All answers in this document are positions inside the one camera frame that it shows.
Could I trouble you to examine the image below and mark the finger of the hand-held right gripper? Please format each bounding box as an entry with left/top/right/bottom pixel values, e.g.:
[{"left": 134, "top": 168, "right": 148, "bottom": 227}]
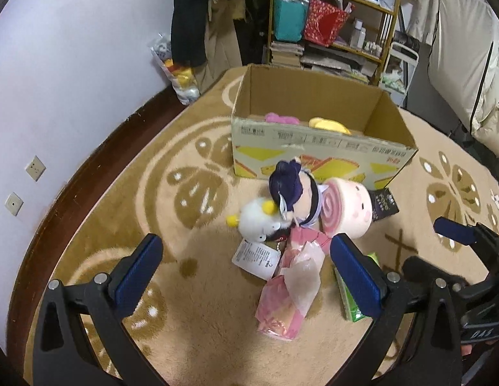
[
  {"left": 401, "top": 255, "right": 468, "bottom": 290},
  {"left": 433, "top": 216, "right": 499, "bottom": 276}
]

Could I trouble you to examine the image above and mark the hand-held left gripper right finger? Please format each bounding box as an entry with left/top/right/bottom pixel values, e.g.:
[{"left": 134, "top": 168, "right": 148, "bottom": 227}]
[{"left": 329, "top": 233, "right": 463, "bottom": 386}]

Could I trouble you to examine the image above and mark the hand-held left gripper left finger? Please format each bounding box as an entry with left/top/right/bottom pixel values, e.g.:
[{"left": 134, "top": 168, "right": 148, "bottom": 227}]
[{"left": 32, "top": 233, "right": 165, "bottom": 386}]

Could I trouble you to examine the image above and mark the green tissue packet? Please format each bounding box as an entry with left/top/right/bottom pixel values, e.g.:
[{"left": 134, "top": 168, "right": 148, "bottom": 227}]
[{"left": 334, "top": 251, "right": 381, "bottom": 323}]

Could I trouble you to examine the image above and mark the pink tissue packet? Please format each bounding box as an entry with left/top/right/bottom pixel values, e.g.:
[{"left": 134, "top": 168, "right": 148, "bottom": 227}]
[{"left": 255, "top": 227, "right": 333, "bottom": 342}]

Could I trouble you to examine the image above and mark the pink roll cake plush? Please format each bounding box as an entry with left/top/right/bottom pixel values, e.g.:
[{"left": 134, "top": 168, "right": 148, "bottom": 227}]
[{"left": 320, "top": 177, "right": 374, "bottom": 236}]

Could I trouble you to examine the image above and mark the white paper hang tag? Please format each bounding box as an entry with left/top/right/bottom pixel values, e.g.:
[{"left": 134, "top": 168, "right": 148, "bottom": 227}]
[{"left": 232, "top": 238, "right": 280, "bottom": 280}]

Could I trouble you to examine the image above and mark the dark purple plush doll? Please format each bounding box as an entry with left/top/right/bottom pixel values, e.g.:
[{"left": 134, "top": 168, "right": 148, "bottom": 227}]
[{"left": 269, "top": 159, "right": 328, "bottom": 226}]

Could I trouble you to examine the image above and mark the white plush with yellow balls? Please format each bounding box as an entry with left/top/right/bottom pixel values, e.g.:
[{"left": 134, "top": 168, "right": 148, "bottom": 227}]
[{"left": 226, "top": 198, "right": 292, "bottom": 243}]

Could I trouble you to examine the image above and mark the printed cardboard box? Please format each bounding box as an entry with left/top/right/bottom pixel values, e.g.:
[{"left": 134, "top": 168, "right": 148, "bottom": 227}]
[{"left": 231, "top": 63, "right": 419, "bottom": 194}]

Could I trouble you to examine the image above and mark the black paper card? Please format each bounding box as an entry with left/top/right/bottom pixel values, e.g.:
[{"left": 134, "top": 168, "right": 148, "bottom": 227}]
[{"left": 372, "top": 188, "right": 400, "bottom": 223}]

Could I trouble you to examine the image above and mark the yellow plush toy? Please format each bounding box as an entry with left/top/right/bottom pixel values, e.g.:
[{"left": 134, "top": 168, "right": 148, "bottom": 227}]
[{"left": 308, "top": 117, "right": 352, "bottom": 136}]

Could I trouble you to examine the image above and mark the white metal cart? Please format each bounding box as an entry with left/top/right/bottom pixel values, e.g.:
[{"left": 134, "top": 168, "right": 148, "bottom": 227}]
[{"left": 379, "top": 41, "right": 419, "bottom": 108}]

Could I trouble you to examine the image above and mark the white garment bag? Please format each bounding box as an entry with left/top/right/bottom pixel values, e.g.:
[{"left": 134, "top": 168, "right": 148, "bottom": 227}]
[{"left": 428, "top": 0, "right": 499, "bottom": 154}]

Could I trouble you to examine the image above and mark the pink plush toy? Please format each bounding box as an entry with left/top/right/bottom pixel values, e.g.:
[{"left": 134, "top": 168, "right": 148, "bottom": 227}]
[{"left": 265, "top": 113, "right": 301, "bottom": 126}]

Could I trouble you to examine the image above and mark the clear plastic bag of toys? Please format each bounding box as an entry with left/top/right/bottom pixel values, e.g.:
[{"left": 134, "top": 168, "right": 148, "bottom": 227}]
[{"left": 150, "top": 33, "right": 202, "bottom": 106}]

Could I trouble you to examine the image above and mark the pile of books and papers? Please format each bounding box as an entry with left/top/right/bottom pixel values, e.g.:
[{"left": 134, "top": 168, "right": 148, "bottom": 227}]
[{"left": 300, "top": 45, "right": 380, "bottom": 86}]

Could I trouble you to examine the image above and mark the wooden shelf rack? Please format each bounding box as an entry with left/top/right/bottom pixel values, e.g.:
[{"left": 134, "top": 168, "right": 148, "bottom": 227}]
[{"left": 267, "top": 0, "right": 404, "bottom": 87}]

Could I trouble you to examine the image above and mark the group of small bottles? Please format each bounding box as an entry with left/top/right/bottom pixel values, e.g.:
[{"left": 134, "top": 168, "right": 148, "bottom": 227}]
[{"left": 350, "top": 18, "right": 385, "bottom": 55}]

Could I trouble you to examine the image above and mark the stack of books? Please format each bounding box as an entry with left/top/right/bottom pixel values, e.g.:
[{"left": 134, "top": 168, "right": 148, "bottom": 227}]
[{"left": 269, "top": 41, "right": 305, "bottom": 67}]

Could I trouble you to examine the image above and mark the beige coat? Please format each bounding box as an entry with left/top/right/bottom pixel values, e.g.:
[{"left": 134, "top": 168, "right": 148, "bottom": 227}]
[{"left": 194, "top": 3, "right": 243, "bottom": 90}]

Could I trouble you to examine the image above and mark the red patterned gift bag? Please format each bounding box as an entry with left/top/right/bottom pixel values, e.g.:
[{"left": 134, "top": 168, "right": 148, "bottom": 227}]
[{"left": 304, "top": 0, "right": 352, "bottom": 48}]

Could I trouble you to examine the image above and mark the black coat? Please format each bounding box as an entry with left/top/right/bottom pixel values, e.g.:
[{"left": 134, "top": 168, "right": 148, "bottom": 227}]
[{"left": 171, "top": 0, "right": 209, "bottom": 68}]

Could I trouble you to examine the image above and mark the teal bag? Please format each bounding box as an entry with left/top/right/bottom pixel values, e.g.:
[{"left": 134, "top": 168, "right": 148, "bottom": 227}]
[{"left": 272, "top": 0, "right": 309, "bottom": 43}]

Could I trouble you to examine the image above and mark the black hanging garment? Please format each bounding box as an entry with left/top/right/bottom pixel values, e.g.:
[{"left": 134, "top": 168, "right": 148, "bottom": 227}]
[{"left": 233, "top": 0, "right": 273, "bottom": 67}]

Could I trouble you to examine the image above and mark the white wall socket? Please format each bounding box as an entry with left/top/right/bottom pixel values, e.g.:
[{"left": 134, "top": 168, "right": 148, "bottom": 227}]
[
  {"left": 26, "top": 155, "right": 47, "bottom": 182},
  {"left": 5, "top": 192, "right": 24, "bottom": 216}
]

